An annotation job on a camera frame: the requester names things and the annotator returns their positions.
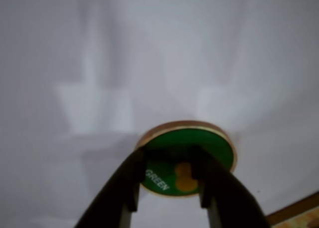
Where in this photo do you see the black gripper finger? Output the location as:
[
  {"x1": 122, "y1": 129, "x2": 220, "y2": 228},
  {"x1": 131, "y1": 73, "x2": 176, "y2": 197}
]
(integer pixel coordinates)
[
  {"x1": 191, "y1": 145, "x2": 272, "y2": 228},
  {"x1": 74, "y1": 147, "x2": 146, "y2": 228}
]

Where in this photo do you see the green round puzzle piece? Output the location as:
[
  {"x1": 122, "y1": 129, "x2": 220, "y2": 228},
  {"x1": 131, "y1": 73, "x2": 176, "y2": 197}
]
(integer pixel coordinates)
[{"x1": 136, "y1": 120, "x2": 238, "y2": 198}]

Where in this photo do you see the wooden shape puzzle board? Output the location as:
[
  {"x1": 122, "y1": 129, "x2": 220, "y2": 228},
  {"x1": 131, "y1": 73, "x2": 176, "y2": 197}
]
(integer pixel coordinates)
[{"x1": 265, "y1": 192, "x2": 319, "y2": 228}]

